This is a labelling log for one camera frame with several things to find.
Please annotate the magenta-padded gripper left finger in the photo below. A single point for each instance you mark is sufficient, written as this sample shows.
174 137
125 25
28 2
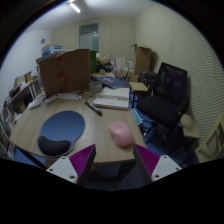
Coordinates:
66 168

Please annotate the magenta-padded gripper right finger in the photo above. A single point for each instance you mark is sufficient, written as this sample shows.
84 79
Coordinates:
160 166

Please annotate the pink computer mouse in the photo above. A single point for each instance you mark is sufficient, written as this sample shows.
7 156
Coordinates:
121 134

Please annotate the blue mouse pad, black wrist rest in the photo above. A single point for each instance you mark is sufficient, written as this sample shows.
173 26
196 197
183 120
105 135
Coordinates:
63 126

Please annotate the flat brown cardboard piece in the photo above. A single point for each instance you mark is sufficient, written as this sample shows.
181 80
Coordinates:
190 126

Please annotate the wooden chair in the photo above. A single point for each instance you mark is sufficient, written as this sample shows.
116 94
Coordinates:
208 146

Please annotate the teal box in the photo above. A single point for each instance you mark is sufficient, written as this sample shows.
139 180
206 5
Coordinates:
137 116

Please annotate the black office chair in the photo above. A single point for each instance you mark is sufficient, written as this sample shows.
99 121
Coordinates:
160 108

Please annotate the black marker pen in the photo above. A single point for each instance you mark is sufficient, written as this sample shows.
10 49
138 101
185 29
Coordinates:
93 108

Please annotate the small wooden side table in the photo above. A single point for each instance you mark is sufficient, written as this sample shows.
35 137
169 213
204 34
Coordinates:
138 87

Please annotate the white booklet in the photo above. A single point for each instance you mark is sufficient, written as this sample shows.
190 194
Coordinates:
111 98

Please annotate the white shelf unit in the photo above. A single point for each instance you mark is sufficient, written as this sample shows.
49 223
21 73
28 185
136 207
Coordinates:
18 91

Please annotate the large brown cardboard box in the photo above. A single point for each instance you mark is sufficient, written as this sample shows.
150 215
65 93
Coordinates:
66 71

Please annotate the blue book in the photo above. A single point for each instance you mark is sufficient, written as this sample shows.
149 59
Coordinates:
111 81

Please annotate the tall open cardboard box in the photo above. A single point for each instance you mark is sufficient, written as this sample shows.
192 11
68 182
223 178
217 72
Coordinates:
142 60

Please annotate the green cabinet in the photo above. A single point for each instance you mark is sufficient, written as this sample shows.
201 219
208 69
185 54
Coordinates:
93 61

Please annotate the blue and white carton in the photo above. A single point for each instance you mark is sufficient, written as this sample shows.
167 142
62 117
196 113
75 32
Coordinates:
50 49

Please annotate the grey door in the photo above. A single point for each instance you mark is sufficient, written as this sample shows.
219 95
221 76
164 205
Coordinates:
88 38

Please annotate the ceiling tube light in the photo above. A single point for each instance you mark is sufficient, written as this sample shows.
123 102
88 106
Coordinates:
74 7

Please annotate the round wall clock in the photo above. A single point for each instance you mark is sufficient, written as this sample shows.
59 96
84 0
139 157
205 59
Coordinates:
43 41

